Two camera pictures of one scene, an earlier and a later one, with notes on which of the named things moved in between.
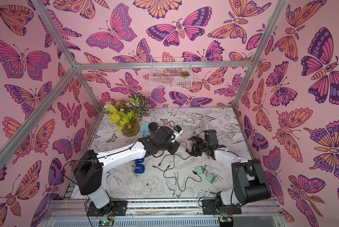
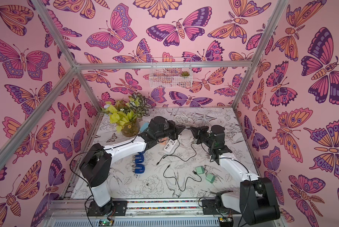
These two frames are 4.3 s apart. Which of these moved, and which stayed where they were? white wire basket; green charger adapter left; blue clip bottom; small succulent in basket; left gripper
Moved: left gripper
Stayed: white wire basket; small succulent in basket; green charger adapter left; blue clip bottom
